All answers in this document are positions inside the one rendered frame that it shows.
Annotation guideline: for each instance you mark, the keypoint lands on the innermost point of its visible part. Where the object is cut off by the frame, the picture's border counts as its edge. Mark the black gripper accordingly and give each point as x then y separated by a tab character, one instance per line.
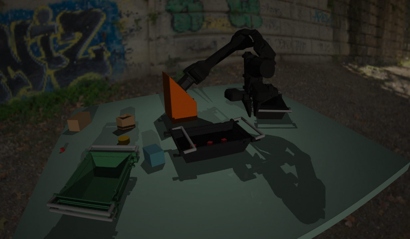
234	94

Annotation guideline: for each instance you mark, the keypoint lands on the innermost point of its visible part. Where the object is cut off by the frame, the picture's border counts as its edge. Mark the yellow short cylinder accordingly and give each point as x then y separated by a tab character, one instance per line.
124	140

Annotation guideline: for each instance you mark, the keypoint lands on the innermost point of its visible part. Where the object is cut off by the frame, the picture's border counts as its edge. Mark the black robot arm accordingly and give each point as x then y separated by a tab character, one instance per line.
264	65

